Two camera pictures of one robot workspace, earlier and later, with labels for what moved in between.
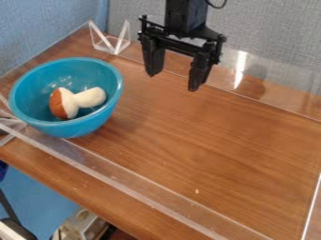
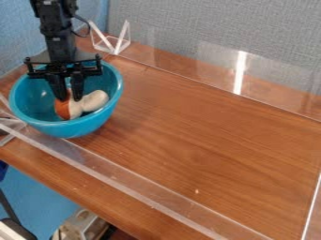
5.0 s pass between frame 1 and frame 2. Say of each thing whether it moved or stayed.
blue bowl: stayed
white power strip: stayed
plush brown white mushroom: stayed
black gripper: moved
